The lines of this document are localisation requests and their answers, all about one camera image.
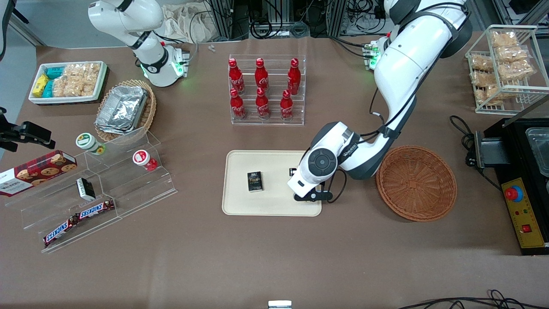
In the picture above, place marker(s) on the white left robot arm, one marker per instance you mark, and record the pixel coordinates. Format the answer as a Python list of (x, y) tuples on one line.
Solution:
[(403, 73)]

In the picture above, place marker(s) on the beige plastic tray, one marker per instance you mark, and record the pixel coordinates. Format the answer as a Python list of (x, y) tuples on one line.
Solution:
[(274, 201)]

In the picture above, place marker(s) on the round brown wicker basket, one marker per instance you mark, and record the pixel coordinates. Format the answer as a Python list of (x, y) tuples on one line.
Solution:
[(416, 184)]

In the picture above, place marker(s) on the oval light wicker basket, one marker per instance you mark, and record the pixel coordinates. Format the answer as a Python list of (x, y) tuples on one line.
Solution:
[(149, 109)]

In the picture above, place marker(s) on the white rectangular snack bin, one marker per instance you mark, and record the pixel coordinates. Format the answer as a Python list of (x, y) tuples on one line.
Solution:
[(38, 100)]

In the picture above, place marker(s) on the red tartan cookie box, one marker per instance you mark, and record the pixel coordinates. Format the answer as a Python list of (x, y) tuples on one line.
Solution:
[(38, 171)]

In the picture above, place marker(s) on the small black printed box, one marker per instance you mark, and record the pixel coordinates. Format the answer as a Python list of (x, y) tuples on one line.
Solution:
[(254, 181)]

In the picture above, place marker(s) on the teal snack packet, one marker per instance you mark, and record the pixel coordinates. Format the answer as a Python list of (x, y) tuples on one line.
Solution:
[(48, 89), (55, 72)]

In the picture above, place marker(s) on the yellow snack packet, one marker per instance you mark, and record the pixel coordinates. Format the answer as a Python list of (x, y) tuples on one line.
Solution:
[(40, 85)]

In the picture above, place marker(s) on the green lid yogurt cup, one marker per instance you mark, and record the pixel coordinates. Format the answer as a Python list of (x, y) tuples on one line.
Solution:
[(88, 142)]

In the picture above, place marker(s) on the clear bag of rice crackers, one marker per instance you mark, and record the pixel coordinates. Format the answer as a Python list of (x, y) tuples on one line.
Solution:
[(73, 69), (67, 87), (92, 79)]

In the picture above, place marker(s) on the clear acrylic bottle rack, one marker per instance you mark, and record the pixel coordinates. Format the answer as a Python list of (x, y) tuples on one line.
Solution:
[(274, 111)]

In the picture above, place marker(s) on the red cola bottle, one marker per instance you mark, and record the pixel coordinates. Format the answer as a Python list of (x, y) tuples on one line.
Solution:
[(237, 106), (261, 77), (286, 107), (236, 77), (262, 105), (294, 78)]

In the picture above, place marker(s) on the small black white box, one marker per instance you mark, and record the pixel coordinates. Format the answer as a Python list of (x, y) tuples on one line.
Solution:
[(85, 189)]

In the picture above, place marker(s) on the stacked aluminium foil containers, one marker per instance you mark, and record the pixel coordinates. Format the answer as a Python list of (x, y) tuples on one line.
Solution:
[(122, 109)]

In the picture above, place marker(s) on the snickers chocolate bar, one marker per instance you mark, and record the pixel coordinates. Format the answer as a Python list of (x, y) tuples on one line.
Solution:
[(95, 209), (60, 231)]

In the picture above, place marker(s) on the red lid yogurt cup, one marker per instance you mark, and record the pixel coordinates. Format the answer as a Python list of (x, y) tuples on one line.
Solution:
[(142, 159)]

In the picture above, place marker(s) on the clear acrylic stepped display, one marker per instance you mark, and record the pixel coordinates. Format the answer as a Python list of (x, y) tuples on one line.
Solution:
[(137, 189)]

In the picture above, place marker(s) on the black stand leg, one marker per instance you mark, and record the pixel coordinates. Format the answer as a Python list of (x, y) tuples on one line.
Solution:
[(9, 13)]

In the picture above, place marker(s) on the beige cloth bag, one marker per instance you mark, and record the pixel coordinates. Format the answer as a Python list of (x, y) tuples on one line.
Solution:
[(188, 23)]

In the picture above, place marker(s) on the black metal block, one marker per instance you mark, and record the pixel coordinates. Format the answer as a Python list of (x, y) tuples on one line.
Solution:
[(493, 152)]

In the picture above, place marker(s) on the bagged pastry snack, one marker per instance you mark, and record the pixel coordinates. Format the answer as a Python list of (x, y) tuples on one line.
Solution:
[(481, 63), (517, 70), (487, 95), (511, 54), (484, 79), (504, 39)]

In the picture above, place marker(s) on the yellow emergency stop box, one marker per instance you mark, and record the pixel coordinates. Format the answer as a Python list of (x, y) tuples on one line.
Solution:
[(525, 214)]

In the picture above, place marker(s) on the black equipment cabinet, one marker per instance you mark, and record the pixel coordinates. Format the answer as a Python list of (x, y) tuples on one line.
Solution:
[(542, 193)]

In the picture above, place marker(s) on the clear plastic container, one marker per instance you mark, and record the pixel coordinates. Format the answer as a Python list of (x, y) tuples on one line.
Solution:
[(541, 146)]

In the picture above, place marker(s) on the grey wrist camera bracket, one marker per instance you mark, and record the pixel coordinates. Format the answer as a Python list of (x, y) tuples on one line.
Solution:
[(315, 196)]

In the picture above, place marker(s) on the aluminium frame rack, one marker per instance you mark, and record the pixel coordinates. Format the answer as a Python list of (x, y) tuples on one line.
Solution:
[(336, 17), (229, 19)]

